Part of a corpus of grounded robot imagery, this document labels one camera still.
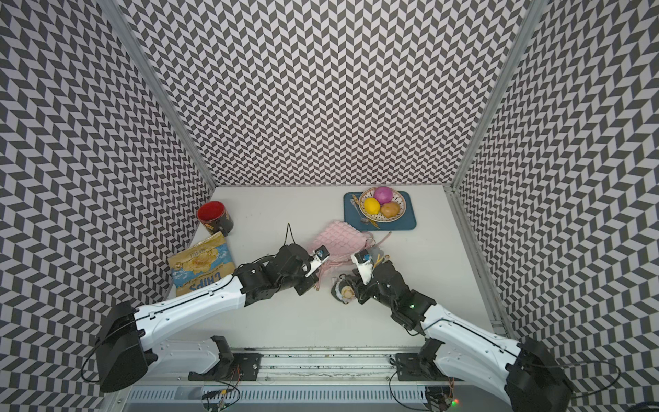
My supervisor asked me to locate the grey yellow plush keychain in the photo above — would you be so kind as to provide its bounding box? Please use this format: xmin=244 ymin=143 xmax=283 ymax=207
xmin=331 ymin=274 xmax=358 ymax=305

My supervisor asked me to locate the pink knitted bag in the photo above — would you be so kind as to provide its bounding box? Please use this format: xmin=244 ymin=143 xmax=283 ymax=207
xmin=305 ymin=221 xmax=391 ymax=291

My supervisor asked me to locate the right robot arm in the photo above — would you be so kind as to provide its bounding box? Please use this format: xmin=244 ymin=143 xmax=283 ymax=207
xmin=342 ymin=262 xmax=575 ymax=411

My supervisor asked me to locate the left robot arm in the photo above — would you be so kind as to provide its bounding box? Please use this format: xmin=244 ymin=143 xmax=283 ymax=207
xmin=81 ymin=244 xmax=331 ymax=393

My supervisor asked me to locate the chips bag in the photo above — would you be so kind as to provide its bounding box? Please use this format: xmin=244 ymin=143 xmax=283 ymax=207
xmin=168 ymin=233 xmax=236 ymax=297

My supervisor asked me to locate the teal tray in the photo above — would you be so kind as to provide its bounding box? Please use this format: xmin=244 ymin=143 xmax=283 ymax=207
xmin=343 ymin=186 xmax=417 ymax=232

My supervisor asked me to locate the brown potato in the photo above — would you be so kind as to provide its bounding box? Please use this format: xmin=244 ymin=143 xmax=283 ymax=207
xmin=380 ymin=202 xmax=401 ymax=219

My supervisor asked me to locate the yellow lemon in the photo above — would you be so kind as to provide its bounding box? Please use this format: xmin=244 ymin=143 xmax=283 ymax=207
xmin=363 ymin=197 xmax=381 ymax=216

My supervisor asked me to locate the patterned bowl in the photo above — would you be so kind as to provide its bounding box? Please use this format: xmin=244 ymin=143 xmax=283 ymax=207
xmin=356 ymin=186 xmax=408 ymax=223

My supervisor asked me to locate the purple fruit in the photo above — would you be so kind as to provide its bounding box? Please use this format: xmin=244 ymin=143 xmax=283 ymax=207
xmin=372 ymin=186 xmax=394 ymax=205

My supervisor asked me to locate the gold spoon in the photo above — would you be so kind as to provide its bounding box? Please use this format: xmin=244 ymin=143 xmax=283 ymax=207
xmin=351 ymin=195 xmax=379 ymax=229

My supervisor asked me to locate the red black cup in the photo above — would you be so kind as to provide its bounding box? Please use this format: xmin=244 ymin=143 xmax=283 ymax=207
xmin=197 ymin=201 xmax=234 ymax=236

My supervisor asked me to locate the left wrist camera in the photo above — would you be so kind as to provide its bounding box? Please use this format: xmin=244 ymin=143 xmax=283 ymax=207
xmin=305 ymin=245 xmax=331 ymax=277

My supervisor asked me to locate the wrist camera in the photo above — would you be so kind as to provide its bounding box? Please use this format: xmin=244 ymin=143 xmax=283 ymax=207
xmin=305 ymin=245 xmax=331 ymax=277
xmin=351 ymin=249 xmax=373 ymax=285

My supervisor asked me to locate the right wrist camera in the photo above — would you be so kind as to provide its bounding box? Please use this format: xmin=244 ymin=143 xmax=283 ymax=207
xmin=351 ymin=249 xmax=373 ymax=285

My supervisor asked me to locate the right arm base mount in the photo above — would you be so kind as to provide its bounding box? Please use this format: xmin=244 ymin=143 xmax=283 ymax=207
xmin=390 ymin=339 xmax=449 ymax=382

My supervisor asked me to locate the aluminium front rail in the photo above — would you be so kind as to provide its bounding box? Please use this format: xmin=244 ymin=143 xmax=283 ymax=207
xmin=110 ymin=348 xmax=547 ymax=387

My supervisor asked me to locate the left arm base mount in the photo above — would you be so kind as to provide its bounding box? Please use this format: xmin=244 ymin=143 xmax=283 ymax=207
xmin=188 ymin=336 xmax=263 ymax=382

